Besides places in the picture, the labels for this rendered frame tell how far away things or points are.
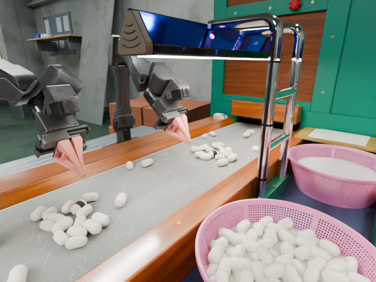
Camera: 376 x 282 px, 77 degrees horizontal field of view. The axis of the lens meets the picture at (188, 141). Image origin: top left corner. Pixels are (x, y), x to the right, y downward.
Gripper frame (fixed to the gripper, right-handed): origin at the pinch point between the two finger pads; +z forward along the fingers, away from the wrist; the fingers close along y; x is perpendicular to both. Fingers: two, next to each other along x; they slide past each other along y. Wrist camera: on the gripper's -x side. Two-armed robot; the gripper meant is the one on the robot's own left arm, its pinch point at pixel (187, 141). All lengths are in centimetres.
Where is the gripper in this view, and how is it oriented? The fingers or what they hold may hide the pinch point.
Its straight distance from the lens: 66.8
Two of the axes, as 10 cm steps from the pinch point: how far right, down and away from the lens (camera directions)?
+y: 6.5, -2.4, 7.2
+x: -5.0, 5.8, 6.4
